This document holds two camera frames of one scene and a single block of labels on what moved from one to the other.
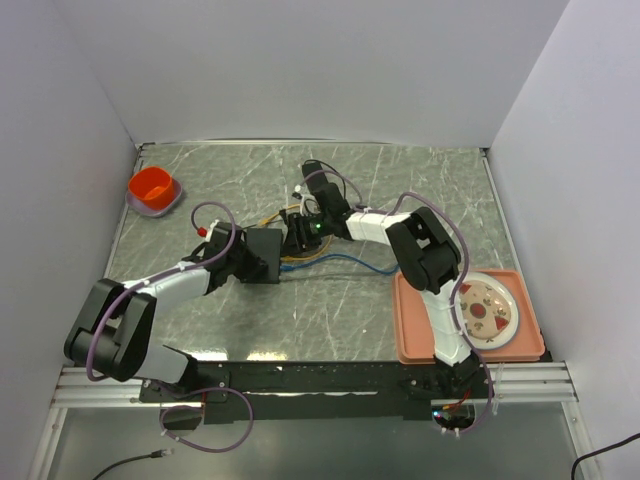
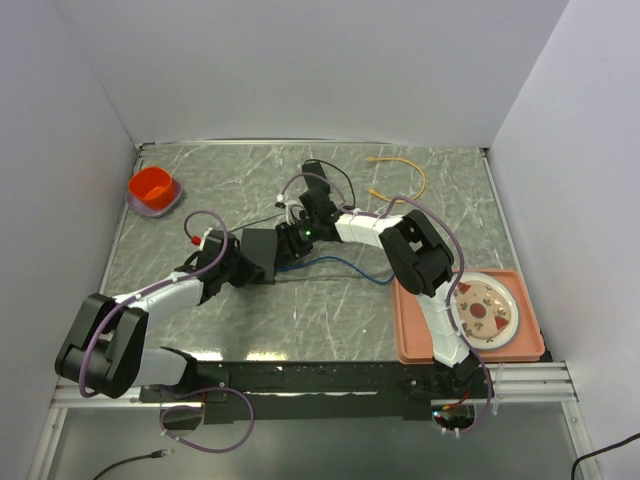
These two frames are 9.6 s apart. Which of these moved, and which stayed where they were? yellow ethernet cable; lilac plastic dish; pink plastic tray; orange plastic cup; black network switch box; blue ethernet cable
Moved: blue ethernet cable; yellow ethernet cable
Stayed: lilac plastic dish; pink plastic tray; orange plastic cup; black network switch box
